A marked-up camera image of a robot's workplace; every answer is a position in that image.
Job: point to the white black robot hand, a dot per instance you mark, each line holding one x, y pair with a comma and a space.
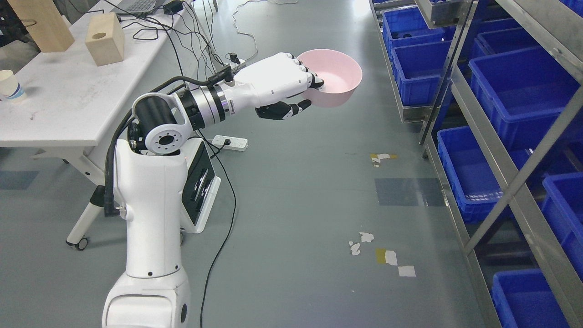
266, 84

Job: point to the pink bowl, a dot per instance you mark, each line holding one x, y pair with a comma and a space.
341, 75

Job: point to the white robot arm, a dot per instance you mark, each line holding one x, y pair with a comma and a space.
156, 179

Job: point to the steel shelf rack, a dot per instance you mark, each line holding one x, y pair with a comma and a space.
558, 271

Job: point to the white power strip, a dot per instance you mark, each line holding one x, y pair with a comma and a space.
230, 143

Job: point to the wooden block with hole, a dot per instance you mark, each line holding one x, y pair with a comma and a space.
105, 39

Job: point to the white folding table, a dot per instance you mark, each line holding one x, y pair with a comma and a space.
73, 107

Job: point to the tall wooden block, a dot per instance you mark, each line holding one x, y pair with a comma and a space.
48, 30

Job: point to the paper cup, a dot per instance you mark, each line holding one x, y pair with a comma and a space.
10, 88

